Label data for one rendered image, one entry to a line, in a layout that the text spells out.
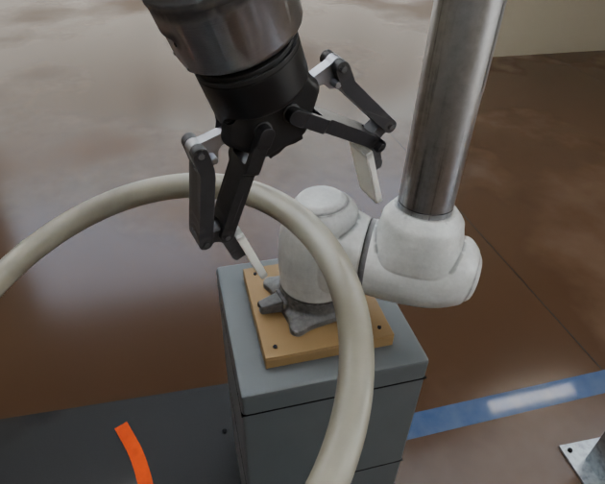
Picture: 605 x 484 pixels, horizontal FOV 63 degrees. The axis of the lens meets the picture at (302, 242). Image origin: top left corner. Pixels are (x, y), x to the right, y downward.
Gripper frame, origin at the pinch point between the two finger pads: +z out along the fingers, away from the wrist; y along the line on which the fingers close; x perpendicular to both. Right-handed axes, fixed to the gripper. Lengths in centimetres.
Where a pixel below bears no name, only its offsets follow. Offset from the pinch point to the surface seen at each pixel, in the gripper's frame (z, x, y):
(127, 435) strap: 120, -63, 73
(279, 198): 0.7, -6.0, 0.8
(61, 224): 1.0, -22.1, 23.4
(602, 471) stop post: 158, 26, -54
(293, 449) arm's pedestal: 76, -10, 21
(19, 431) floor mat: 111, -83, 104
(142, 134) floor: 171, -294, 16
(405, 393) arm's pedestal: 72, -4, -7
